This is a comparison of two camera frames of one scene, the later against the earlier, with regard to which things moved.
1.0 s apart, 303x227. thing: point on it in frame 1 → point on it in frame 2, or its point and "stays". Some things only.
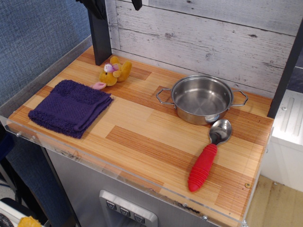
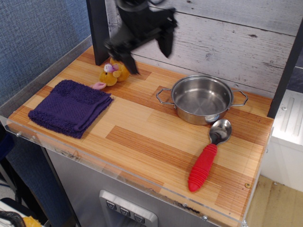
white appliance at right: [283, 164] stays
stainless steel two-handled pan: [201, 100] stays
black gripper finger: [137, 4] → [165, 41]
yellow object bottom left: [29, 222] stays
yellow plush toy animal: [113, 72] stays
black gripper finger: [97, 7] → [127, 58]
